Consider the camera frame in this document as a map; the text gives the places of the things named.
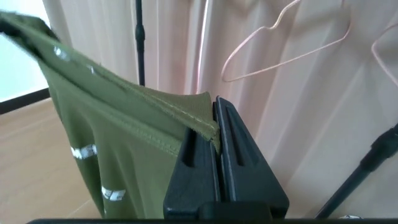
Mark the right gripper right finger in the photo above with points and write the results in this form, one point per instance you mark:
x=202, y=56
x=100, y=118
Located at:
x=255, y=180

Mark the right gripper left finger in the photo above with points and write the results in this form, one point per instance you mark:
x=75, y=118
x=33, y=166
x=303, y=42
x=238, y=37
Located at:
x=189, y=186

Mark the green printed sleeveless shirt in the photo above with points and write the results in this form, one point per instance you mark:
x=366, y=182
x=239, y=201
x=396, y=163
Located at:
x=124, y=140

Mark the pink clothes hanger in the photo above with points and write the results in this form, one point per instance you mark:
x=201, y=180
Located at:
x=280, y=62
x=372, y=51

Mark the black clothes rack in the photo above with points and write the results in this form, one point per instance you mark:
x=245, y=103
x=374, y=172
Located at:
x=140, y=37

